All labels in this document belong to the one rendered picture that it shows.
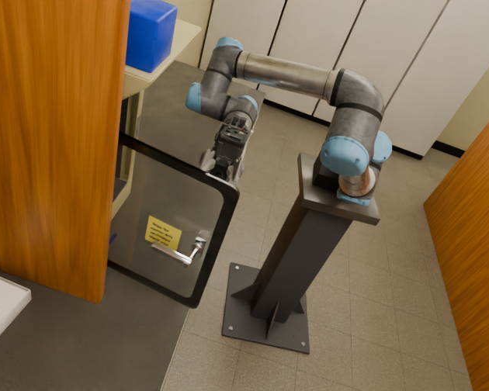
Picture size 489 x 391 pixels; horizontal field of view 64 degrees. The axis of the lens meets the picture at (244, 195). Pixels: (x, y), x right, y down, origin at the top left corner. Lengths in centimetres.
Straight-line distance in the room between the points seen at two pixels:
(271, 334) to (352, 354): 47
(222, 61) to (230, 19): 280
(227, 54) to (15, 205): 63
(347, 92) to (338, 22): 282
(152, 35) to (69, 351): 68
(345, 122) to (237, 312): 147
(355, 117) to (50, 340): 85
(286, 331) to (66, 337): 146
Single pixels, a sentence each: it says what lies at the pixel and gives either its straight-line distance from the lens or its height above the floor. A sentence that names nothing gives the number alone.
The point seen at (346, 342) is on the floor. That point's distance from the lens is 241.
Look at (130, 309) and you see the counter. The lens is 103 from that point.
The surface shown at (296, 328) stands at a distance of 229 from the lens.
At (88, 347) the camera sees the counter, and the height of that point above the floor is 94.
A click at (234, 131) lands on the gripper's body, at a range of 91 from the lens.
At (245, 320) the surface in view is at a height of 1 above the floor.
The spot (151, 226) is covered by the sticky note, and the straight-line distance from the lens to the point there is 85.
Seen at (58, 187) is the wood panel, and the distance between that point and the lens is 80.
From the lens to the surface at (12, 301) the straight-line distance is 102.
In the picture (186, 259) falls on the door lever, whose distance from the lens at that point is 80.
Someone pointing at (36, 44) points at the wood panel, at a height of 155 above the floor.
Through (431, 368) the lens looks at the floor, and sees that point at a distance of 266.
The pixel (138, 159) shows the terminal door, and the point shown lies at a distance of 76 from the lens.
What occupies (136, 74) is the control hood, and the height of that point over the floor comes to 151.
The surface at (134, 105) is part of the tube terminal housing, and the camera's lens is 112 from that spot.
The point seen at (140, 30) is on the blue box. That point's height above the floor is 158.
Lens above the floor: 183
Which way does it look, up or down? 39 degrees down
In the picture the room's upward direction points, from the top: 21 degrees clockwise
